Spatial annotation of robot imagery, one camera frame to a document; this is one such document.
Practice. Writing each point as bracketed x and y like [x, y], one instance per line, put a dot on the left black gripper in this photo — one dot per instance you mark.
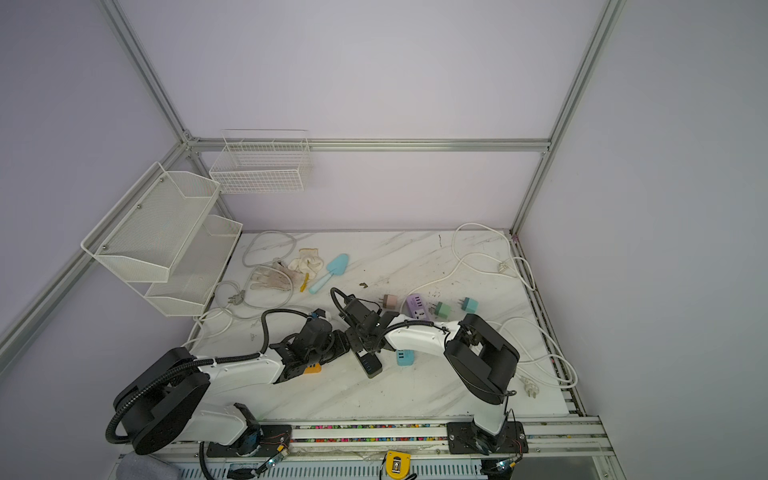
[342, 346]

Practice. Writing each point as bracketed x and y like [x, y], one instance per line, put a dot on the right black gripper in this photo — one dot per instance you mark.
[350, 337]

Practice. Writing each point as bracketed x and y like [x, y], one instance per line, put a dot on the orange power strip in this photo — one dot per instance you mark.
[313, 369]

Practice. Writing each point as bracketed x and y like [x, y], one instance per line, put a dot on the pink plug adapter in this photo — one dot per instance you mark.
[390, 301]

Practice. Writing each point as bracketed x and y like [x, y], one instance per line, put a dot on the purple power strip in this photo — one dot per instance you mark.
[417, 307]

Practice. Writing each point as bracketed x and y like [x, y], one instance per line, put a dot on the teal power strip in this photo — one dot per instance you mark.
[405, 357]

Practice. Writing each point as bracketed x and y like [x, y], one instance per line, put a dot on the green plug adapter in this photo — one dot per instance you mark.
[442, 310]

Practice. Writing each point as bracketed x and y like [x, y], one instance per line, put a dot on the teal plug adapter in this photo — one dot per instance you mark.
[469, 305]

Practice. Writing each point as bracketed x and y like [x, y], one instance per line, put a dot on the black power strip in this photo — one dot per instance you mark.
[370, 364]

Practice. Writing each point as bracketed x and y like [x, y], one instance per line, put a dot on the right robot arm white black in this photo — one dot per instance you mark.
[482, 358]

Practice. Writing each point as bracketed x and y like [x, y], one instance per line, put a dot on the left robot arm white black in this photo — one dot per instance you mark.
[180, 397]

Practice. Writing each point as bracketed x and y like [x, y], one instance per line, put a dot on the light blue brush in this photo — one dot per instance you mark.
[336, 267]

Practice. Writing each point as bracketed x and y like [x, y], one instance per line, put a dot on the beige power strip bundle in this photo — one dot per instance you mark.
[286, 276]

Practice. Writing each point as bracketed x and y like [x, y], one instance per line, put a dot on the yellow tape measure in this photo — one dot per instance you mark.
[396, 466]

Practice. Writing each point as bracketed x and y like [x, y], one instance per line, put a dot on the white mesh two-tier shelf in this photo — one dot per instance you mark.
[164, 242]

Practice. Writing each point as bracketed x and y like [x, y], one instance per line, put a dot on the grey cloth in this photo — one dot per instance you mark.
[145, 467]

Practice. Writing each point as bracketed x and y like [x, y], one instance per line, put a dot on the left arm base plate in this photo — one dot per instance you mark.
[261, 441]

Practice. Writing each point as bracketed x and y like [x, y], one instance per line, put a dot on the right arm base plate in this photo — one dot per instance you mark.
[468, 438]

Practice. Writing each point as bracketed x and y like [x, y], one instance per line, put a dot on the white wire basket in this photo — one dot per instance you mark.
[255, 161]

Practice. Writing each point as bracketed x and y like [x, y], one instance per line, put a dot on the aluminium rail base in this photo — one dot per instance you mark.
[566, 448]

